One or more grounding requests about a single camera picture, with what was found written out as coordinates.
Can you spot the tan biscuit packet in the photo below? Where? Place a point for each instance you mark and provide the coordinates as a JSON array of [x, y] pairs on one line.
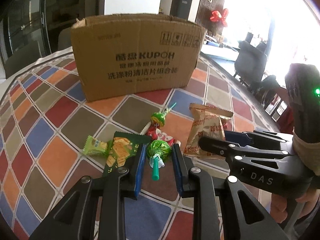
[[223, 122], [192, 148]]

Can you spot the green lollipop behind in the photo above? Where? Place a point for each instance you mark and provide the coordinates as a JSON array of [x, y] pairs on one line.
[[158, 118]]

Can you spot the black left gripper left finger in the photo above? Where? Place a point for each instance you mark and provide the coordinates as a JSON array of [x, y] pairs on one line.
[[74, 215]]

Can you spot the dark chair right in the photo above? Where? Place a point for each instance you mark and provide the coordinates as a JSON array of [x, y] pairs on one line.
[[250, 63]]

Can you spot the person's right hand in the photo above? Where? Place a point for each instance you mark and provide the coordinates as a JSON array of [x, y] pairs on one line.
[[302, 83]]

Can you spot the red white candy packet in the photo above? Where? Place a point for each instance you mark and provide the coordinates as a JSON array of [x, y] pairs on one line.
[[153, 131]]

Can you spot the dark green cracker packet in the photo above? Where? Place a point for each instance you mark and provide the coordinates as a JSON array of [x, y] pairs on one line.
[[122, 150]]

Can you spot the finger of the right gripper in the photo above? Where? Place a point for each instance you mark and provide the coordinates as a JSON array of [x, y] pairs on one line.
[[215, 146], [262, 140]]

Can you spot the dark glass cabinet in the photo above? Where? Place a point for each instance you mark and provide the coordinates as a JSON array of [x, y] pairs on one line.
[[24, 21]]

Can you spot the green lollipop teal stick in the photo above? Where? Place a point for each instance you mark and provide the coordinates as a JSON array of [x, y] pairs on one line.
[[157, 153]]

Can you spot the colourful checkered tablecloth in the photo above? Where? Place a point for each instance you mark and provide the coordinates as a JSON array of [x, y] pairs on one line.
[[45, 121]]

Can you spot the red bow decoration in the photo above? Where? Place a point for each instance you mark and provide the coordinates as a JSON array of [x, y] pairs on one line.
[[219, 18]]

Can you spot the brown cardboard box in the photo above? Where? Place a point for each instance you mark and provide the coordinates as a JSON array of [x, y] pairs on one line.
[[124, 54]]

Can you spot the small light green packet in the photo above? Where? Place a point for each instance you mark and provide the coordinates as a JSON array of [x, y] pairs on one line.
[[95, 146]]

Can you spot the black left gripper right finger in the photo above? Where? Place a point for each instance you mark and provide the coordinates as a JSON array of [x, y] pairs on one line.
[[221, 202]]

